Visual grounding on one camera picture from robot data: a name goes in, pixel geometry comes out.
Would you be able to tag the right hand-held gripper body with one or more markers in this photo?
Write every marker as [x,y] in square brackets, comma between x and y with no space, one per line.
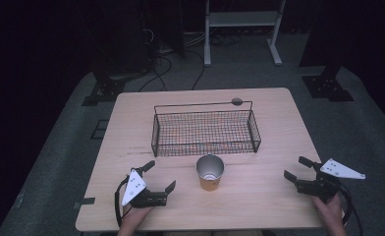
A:
[318,187]

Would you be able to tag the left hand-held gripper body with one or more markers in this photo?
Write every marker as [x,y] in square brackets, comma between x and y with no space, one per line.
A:
[134,187]

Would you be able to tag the metal cup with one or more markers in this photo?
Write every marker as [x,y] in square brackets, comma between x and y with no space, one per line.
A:
[210,183]

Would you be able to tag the person's right hand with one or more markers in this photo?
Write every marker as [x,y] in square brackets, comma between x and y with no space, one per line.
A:
[332,213]

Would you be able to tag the person's left hand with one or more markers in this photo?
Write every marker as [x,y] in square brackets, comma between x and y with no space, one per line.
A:
[131,218]

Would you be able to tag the black tape strip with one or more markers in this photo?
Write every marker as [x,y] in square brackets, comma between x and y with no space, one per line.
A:
[85,201]

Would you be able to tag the black stand base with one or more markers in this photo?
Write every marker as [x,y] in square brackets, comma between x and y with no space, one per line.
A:
[105,90]
[326,87]

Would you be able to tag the white metal table frame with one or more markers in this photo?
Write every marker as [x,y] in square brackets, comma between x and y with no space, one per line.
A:
[241,18]

